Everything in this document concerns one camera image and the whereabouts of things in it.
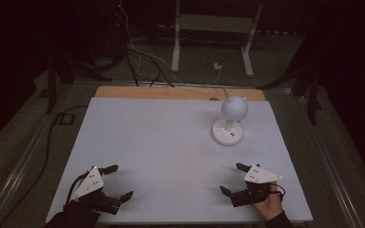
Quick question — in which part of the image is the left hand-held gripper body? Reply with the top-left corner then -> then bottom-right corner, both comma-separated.
64,165 -> 123,216

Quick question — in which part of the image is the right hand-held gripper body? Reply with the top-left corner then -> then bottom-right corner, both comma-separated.
228,163 -> 283,208

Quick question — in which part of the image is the person's right hand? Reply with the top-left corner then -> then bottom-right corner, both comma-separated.
252,182 -> 284,222

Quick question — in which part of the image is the white round-head desk lamp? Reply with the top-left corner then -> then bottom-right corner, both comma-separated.
211,95 -> 249,147

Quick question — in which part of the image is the white table mat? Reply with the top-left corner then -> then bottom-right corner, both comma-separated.
45,96 -> 314,223

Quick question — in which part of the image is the black square floor box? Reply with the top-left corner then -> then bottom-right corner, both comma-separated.
57,112 -> 76,125

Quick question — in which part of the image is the black metal stand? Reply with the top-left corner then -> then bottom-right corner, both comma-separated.
256,31 -> 324,126
39,51 -> 125,114

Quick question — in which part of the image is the white metal stand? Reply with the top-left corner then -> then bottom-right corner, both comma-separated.
170,0 -> 264,78

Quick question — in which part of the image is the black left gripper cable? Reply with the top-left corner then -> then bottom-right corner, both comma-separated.
66,171 -> 90,204

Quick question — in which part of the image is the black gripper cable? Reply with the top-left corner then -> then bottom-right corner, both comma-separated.
269,181 -> 287,202
66,171 -> 90,204

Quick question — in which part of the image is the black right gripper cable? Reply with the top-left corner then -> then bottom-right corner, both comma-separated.
269,181 -> 287,202

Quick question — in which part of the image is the long black floor cable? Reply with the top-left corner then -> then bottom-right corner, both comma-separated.
0,104 -> 89,228

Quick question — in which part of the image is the metal floor rail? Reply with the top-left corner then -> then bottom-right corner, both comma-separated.
0,83 -> 77,228
293,94 -> 365,228

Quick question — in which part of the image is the black floor cable bundle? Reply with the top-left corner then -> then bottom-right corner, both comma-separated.
125,44 -> 175,88

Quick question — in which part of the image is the white floor cable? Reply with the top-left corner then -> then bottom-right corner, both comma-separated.
118,0 -> 222,86

